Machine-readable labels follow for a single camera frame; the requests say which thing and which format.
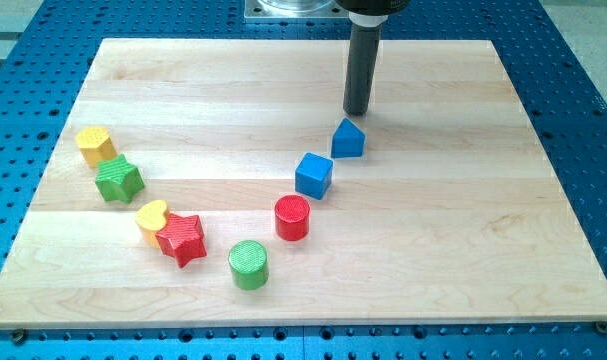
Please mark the blue triangular prism block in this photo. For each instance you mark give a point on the blue triangular prism block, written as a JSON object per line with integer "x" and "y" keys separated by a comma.
{"x": 348, "y": 140}

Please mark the yellow hexagon block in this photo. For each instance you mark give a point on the yellow hexagon block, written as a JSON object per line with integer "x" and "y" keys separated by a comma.
{"x": 95, "y": 145}

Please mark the red star block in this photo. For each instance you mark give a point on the red star block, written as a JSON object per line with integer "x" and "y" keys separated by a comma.
{"x": 182, "y": 238}

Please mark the blue cube block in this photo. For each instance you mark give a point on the blue cube block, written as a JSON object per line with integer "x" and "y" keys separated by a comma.
{"x": 313, "y": 175}

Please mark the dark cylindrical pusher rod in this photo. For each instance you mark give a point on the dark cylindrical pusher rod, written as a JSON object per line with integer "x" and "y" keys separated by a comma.
{"x": 363, "y": 49}

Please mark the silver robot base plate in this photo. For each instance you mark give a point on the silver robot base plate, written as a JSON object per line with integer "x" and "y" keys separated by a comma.
{"x": 292, "y": 9}

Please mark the yellow heart block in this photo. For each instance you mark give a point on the yellow heart block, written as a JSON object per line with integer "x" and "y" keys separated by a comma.
{"x": 150, "y": 219}

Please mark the green cylinder block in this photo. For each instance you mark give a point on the green cylinder block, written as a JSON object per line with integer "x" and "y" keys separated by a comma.
{"x": 248, "y": 262}

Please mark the blue perforated metal table plate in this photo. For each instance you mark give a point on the blue perforated metal table plate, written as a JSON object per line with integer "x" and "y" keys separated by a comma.
{"x": 41, "y": 77}

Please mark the light wooden board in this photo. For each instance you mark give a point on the light wooden board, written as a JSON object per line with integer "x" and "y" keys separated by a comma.
{"x": 454, "y": 213}

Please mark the red cylinder block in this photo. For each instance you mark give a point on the red cylinder block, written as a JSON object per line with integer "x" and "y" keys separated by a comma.
{"x": 292, "y": 214}

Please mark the black robot arm end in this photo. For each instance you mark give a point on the black robot arm end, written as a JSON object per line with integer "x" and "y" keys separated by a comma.
{"x": 373, "y": 7}

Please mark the green star block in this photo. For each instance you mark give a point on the green star block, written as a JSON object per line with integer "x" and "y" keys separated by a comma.
{"x": 118, "y": 179}

